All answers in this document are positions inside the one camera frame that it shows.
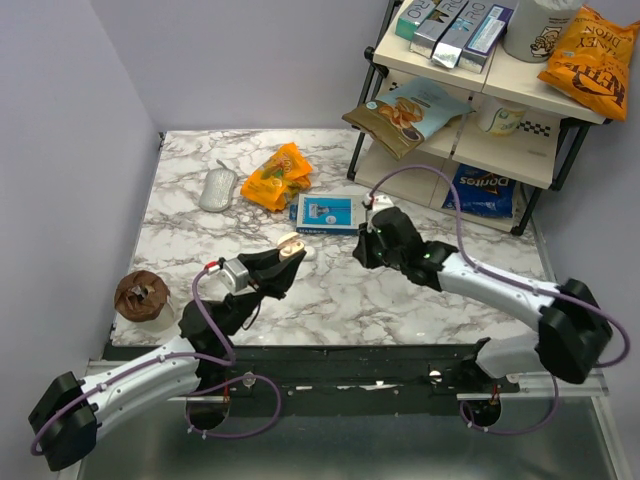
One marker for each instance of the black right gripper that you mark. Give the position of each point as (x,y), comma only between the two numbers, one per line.
(361,249)

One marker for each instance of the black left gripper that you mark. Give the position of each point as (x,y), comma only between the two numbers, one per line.
(270,277)

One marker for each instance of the beige small earbud case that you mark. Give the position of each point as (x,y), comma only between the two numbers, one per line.
(289,245)

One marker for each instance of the white earbud charging case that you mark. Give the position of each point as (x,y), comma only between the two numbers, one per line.
(310,254)

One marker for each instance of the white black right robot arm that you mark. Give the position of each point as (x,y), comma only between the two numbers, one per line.
(567,333)

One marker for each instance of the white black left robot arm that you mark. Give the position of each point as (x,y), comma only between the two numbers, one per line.
(73,414)

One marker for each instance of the blue Harry's razor box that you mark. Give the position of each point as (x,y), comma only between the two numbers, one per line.
(327,214)

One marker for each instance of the grey glitter pouch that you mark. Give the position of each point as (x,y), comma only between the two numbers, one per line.
(219,185)

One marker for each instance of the orange candy bag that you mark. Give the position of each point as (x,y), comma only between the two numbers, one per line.
(275,184)

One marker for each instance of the brown paper cupcake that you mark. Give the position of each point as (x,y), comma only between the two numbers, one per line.
(144,300)

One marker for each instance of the blue Doritos bag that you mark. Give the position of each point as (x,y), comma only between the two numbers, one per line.
(484,193)

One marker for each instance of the blue gold chips bag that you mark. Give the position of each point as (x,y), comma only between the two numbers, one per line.
(402,119)

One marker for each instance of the black beige shelf rack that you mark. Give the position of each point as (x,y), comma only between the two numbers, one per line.
(539,154)

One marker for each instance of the white yellow cup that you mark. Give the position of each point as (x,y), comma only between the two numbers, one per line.
(499,117)

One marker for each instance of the silver RO box middle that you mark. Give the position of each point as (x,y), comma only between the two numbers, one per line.
(449,48)

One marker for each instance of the silver ro box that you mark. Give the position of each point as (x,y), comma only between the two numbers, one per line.
(433,28)
(449,48)

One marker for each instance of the purple blue box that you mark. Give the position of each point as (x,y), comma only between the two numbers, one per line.
(481,44)

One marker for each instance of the silver RO box left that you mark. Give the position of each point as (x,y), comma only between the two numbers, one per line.
(433,28)

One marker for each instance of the green RO box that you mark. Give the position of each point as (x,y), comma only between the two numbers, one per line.
(413,16)

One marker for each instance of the white popcorn tub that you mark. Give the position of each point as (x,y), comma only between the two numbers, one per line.
(536,26)

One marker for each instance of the orange honey dijon chips bag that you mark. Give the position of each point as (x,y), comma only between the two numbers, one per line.
(591,63)

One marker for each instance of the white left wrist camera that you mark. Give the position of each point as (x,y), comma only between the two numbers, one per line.
(234,275)

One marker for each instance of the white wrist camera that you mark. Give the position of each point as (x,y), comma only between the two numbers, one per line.
(374,204)
(234,275)

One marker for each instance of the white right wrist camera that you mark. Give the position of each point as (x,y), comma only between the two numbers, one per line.
(374,204)

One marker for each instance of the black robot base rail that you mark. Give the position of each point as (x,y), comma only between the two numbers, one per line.
(361,380)

